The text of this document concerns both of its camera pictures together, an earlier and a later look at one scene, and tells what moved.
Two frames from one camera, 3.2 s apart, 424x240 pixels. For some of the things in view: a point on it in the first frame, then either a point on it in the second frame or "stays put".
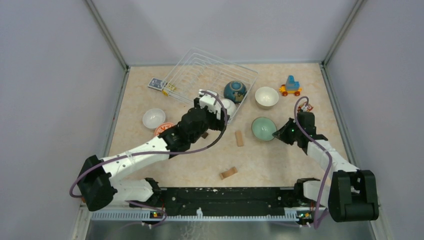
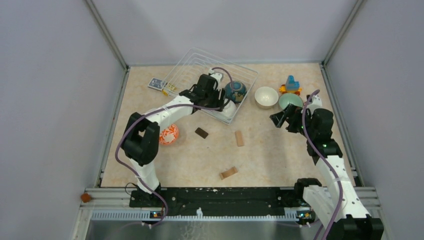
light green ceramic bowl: (262, 128) to (287, 98)
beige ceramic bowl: (266, 97) stays put
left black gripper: (217, 124) to (218, 102)
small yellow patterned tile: (171, 87) stays put
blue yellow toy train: (292, 86) stays put
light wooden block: (239, 138) stays put
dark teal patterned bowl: (235, 90) stays put
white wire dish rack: (198, 70) stays put
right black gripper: (281, 134) to (291, 111)
